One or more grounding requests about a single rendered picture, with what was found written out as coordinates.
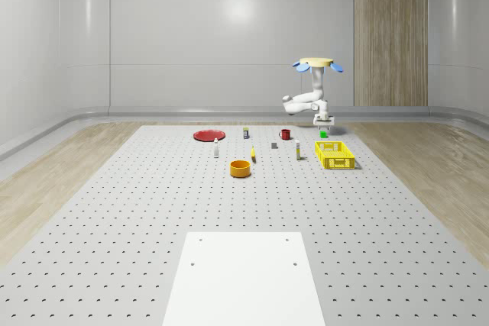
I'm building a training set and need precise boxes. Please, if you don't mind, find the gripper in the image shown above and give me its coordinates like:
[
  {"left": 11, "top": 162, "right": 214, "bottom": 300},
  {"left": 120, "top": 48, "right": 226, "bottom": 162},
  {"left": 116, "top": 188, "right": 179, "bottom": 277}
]
[{"left": 313, "top": 113, "right": 336, "bottom": 131}]

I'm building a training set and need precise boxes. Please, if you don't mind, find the yellow basket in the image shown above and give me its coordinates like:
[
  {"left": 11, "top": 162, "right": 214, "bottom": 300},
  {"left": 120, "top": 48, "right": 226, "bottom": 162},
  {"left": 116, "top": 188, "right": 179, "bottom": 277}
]
[{"left": 314, "top": 140, "right": 357, "bottom": 170}]

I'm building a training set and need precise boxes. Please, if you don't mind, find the drone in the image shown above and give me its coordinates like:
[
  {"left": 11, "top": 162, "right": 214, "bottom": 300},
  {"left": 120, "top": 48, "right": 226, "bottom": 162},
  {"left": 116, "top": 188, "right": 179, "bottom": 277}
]
[{"left": 293, "top": 56, "right": 344, "bottom": 74}]

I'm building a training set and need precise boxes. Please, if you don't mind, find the yellow bowl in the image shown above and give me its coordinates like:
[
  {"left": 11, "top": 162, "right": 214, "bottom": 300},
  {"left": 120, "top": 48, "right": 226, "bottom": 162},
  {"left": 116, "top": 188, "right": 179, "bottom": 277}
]
[{"left": 228, "top": 160, "right": 252, "bottom": 179}]

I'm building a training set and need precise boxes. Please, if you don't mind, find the red plate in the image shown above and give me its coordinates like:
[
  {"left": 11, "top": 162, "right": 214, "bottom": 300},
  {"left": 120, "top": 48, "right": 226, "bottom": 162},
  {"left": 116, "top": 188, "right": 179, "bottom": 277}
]
[{"left": 193, "top": 129, "right": 228, "bottom": 144}]

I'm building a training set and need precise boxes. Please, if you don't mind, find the white board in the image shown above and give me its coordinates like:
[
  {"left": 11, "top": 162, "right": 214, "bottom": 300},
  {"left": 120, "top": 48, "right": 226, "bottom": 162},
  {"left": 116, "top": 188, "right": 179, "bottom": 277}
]
[{"left": 161, "top": 231, "right": 327, "bottom": 326}]

